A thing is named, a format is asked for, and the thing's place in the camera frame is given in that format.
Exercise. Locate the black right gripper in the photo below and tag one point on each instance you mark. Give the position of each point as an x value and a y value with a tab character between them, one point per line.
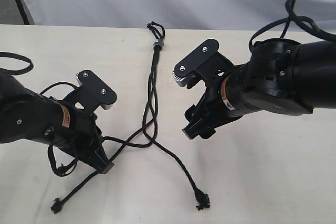
222	103

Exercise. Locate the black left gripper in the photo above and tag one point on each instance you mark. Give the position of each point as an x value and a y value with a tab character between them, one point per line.
75	132

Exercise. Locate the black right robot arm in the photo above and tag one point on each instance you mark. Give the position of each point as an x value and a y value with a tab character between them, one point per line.
282	76

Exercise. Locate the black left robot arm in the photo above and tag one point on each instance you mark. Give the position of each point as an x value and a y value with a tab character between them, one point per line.
26	115

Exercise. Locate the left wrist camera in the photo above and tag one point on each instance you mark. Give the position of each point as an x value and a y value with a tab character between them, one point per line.
93	92

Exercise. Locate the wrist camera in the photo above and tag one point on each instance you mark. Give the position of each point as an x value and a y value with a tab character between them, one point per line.
93	92
203	63

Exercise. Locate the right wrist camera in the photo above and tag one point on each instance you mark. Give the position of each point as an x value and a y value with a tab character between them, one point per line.
203	63

